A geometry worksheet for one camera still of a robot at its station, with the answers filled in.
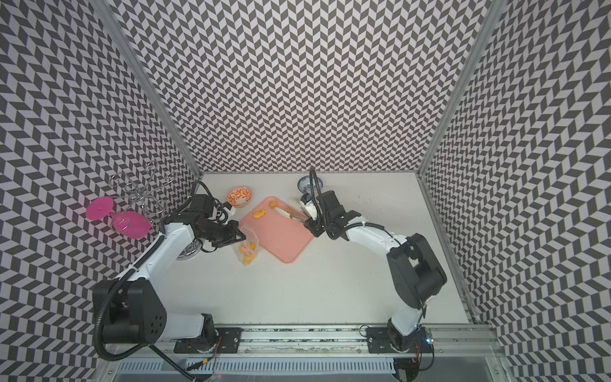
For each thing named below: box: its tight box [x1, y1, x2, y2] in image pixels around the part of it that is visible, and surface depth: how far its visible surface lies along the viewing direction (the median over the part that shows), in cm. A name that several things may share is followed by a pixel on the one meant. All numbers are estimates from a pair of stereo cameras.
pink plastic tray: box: [238, 196, 314, 264], surface depth 95 cm
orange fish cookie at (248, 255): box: [239, 243, 257, 266], surface depth 90 cm
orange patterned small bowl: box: [225, 186, 253, 208], surface depth 109 cm
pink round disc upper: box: [85, 196, 114, 221], surface depth 68 cm
